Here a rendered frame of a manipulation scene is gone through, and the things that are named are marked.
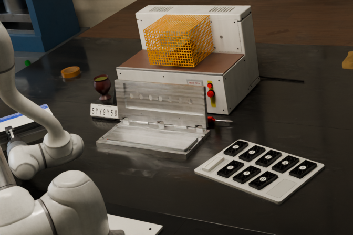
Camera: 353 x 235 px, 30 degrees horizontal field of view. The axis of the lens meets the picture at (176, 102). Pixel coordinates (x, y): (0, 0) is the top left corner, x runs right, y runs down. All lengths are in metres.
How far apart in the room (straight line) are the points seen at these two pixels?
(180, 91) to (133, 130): 0.28
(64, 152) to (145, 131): 0.40
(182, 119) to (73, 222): 0.87
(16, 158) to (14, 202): 0.56
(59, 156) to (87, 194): 0.58
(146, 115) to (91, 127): 0.30
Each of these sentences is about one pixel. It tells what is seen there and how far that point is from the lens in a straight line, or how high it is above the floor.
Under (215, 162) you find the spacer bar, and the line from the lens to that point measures 2.47.
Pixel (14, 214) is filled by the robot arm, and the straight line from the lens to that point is 2.01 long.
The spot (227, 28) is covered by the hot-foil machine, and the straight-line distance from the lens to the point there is 2.93.
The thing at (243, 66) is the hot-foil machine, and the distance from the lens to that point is 2.93.
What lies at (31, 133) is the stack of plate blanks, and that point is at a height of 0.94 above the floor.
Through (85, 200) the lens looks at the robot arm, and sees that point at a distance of 2.01.
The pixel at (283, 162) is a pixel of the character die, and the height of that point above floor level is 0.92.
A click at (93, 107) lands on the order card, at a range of 3.06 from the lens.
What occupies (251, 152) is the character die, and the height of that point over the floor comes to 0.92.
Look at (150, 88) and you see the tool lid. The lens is 2.78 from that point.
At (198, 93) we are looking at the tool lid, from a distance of 2.66.
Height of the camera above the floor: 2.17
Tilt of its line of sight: 25 degrees down
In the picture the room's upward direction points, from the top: 10 degrees counter-clockwise
